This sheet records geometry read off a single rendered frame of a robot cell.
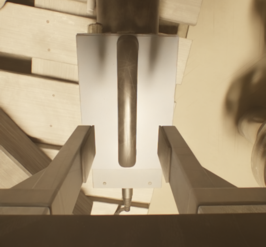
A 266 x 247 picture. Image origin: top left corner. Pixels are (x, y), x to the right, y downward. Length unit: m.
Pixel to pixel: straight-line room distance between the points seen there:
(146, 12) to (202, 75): 0.35
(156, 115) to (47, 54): 0.29
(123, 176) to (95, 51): 0.24
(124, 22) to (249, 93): 0.49
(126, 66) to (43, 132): 0.34
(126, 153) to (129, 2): 0.20
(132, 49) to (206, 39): 0.41
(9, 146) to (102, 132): 0.24
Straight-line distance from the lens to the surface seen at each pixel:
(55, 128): 0.50
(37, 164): 0.50
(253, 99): 0.70
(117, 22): 0.30
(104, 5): 0.32
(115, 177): 0.40
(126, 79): 0.22
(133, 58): 0.22
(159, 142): 0.15
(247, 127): 0.65
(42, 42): 0.48
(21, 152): 0.49
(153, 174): 0.40
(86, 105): 0.29
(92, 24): 0.29
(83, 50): 0.28
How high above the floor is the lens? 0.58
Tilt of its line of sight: 73 degrees down
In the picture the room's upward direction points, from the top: 176 degrees clockwise
